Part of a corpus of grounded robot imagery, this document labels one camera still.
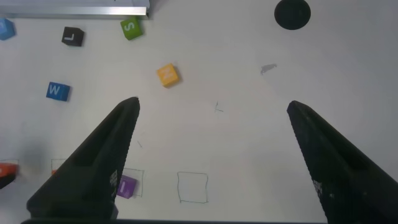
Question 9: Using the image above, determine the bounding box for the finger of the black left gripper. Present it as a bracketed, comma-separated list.
[0, 173, 17, 190]

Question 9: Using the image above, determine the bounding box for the black letter L block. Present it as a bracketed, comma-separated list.
[61, 26, 85, 48]

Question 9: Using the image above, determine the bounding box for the black round table grommet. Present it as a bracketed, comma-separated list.
[274, 0, 312, 31]

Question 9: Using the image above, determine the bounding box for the purple letter I block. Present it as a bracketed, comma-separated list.
[116, 174, 138, 200]

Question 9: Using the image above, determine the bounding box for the orange letter R block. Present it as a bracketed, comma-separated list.
[0, 162, 19, 179]

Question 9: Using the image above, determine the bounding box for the yellow letter N block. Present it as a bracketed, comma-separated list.
[156, 63, 181, 88]

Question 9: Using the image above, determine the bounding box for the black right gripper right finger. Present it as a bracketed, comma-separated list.
[286, 100, 398, 224]

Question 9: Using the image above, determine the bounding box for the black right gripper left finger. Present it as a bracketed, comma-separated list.
[26, 96, 141, 218]

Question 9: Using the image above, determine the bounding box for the green letter S block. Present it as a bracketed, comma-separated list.
[119, 16, 144, 41]

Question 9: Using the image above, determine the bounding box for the blue letter W block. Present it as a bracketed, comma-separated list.
[45, 81, 72, 103]

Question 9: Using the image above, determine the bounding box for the light blue letter F block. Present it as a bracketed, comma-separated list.
[0, 17, 16, 41]

